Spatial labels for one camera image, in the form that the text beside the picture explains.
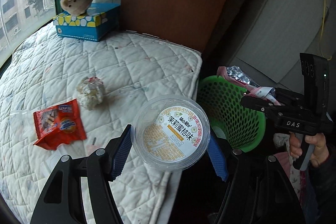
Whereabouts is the person's right forearm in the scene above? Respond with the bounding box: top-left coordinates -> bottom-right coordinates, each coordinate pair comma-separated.
306,156 -> 336,224

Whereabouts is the yellow cable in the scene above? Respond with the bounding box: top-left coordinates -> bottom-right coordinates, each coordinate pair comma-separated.
316,0 -> 332,59

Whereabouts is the floral cloth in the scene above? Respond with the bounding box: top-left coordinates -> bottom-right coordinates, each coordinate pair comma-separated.
273,132 -> 309,224

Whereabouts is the person's right hand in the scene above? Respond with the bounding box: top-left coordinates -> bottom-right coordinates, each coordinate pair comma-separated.
289,132 -> 330,168

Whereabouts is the white quilted mat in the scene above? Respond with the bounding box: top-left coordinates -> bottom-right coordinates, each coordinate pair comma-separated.
0,21 -> 203,224

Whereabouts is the white cabinet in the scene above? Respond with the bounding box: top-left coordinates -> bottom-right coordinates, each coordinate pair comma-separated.
218,0 -> 336,88

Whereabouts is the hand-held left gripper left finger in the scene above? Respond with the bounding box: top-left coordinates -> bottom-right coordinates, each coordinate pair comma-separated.
30,124 -> 132,224

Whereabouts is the apartment building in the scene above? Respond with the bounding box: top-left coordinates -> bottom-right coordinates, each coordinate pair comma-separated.
0,0 -> 44,51

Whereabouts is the crumpled plastic wrap ball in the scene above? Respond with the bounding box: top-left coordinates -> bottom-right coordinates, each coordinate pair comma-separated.
76,76 -> 105,110

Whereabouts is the clear plastic pudding cup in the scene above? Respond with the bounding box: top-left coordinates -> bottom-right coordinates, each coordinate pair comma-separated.
130,94 -> 211,172

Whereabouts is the blue patterned tissue box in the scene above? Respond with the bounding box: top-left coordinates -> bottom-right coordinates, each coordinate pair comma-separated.
52,3 -> 121,42

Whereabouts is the red snack packet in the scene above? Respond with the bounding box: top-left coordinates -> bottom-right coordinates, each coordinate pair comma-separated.
33,98 -> 88,151

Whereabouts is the pink foil wrapper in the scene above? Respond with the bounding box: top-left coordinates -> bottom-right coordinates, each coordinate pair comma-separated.
217,65 -> 276,106

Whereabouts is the green plastic mesh basket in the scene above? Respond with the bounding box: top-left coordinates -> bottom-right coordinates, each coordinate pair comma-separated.
197,75 -> 266,152

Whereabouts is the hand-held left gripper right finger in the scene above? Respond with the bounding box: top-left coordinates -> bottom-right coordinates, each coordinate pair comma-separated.
207,132 -> 307,224

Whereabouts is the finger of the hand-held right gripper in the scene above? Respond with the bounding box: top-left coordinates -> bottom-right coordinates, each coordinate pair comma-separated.
274,88 -> 305,109
241,95 -> 283,119

